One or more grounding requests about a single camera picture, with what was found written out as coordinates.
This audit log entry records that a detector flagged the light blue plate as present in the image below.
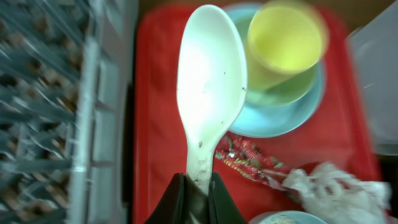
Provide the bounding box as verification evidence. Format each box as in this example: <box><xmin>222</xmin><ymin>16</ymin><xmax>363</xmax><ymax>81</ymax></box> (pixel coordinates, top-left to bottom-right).
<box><xmin>225</xmin><ymin>2</ymin><xmax>326</xmax><ymax>138</ymax></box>

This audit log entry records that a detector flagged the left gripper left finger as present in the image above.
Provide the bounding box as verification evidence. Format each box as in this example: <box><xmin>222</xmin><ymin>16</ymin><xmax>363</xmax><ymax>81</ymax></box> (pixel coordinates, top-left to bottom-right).
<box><xmin>144</xmin><ymin>173</ymin><xmax>199</xmax><ymax>224</ymax></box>

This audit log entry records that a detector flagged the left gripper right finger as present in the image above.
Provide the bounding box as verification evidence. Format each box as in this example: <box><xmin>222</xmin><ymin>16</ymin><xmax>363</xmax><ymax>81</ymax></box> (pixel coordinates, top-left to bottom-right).
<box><xmin>208</xmin><ymin>172</ymin><xmax>247</xmax><ymax>224</ymax></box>

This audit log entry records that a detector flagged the grey dishwasher rack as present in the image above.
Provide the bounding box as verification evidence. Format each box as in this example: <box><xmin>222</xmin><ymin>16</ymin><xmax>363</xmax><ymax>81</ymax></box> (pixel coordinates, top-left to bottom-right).
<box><xmin>1</xmin><ymin>0</ymin><xmax>139</xmax><ymax>223</ymax></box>

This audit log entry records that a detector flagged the white tissue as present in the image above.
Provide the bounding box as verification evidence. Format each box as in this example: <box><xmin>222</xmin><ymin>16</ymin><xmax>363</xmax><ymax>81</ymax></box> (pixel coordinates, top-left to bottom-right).
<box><xmin>282</xmin><ymin>163</ymin><xmax>391</xmax><ymax>224</ymax></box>

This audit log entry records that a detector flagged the red snack wrapper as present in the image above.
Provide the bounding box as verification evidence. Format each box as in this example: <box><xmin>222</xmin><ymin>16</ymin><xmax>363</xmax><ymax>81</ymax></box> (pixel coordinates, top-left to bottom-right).
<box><xmin>215</xmin><ymin>133</ymin><xmax>291</xmax><ymax>190</ymax></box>

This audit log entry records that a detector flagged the white plastic spoon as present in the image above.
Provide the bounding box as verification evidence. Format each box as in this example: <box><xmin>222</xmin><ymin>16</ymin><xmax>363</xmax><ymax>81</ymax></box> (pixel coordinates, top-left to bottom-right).
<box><xmin>177</xmin><ymin>4</ymin><xmax>248</xmax><ymax>195</ymax></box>

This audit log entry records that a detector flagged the red plastic tray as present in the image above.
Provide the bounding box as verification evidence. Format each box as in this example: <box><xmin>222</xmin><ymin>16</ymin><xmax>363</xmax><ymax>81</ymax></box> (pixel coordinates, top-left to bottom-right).
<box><xmin>133</xmin><ymin>3</ymin><xmax>381</xmax><ymax>223</ymax></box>

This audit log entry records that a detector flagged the clear plastic bin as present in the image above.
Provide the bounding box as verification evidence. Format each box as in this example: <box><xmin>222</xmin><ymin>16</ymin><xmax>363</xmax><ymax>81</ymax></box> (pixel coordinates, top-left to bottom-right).
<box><xmin>349</xmin><ymin>1</ymin><xmax>397</xmax><ymax>156</ymax></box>

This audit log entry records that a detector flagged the green small bowl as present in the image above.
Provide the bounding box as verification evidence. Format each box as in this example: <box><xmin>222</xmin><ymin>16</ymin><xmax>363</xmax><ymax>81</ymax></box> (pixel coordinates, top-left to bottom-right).
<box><xmin>234</xmin><ymin>15</ymin><xmax>323</xmax><ymax>106</ymax></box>

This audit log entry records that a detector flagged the yellow plastic cup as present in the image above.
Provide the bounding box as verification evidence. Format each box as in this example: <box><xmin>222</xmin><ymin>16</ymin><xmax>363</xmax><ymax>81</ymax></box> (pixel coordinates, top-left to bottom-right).
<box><xmin>244</xmin><ymin>1</ymin><xmax>328</xmax><ymax>90</ymax></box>

